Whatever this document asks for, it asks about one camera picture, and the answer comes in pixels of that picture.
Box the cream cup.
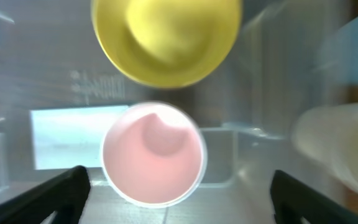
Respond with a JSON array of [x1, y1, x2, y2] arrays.
[[291, 103, 358, 193]]

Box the clear plastic storage container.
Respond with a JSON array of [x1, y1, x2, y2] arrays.
[[0, 0, 354, 224]]

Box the small yellow bowl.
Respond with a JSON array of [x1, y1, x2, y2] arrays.
[[91, 0, 244, 89]]

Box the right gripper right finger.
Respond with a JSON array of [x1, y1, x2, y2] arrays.
[[270, 170, 358, 224]]

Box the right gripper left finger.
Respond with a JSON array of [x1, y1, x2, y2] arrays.
[[0, 166, 91, 224]]

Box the pink cup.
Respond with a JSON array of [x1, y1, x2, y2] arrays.
[[99, 101, 208, 208]]

